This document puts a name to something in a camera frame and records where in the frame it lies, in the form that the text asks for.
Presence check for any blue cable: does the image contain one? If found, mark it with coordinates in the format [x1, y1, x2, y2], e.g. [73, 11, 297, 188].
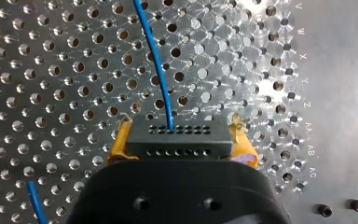
[26, 0, 233, 224]

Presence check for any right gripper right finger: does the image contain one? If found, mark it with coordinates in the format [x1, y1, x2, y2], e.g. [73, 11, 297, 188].
[227, 113, 259, 170]

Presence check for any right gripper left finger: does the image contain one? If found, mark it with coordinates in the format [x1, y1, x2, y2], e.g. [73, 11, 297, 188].
[106, 113, 140, 166]

